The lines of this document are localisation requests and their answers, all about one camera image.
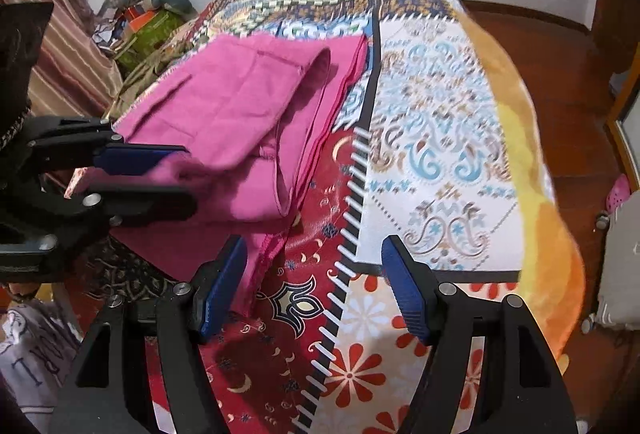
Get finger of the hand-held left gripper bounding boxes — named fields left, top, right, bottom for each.
left=30, top=186, right=197, bottom=241
left=22, top=115, right=189, bottom=176

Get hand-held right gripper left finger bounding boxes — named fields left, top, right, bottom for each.
left=47, top=236, right=248, bottom=434

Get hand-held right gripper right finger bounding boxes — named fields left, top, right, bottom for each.
left=381, top=236, right=578, bottom=434

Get pink pants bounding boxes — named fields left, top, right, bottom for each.
left=75, top=34, right=371, bottom=317

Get olive green pants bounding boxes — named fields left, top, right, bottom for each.
left=102, top=46, right=181, bottom=120

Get brown striped curtain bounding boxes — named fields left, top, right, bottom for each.
left=0, top=0, right=123, bottom=115

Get orange yellow blanket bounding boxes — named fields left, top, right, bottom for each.
left=450, top=9, right=586, bottom=380

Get patterned patchwork bedsheet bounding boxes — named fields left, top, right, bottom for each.
left=65, top=0, right=551, bottom=434

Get white printed cloth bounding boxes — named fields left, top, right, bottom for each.
left=0, top=301, right=83, bottom=434

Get grey cushion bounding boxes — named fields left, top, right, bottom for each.
left=595, top=191, right=640, bottom=330

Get pink shoe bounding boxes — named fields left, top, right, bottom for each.
left=606, top=173, right=632, bottom=211

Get wooden frame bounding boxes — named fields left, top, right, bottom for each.
left=602, top=59, right=640, bottom=192

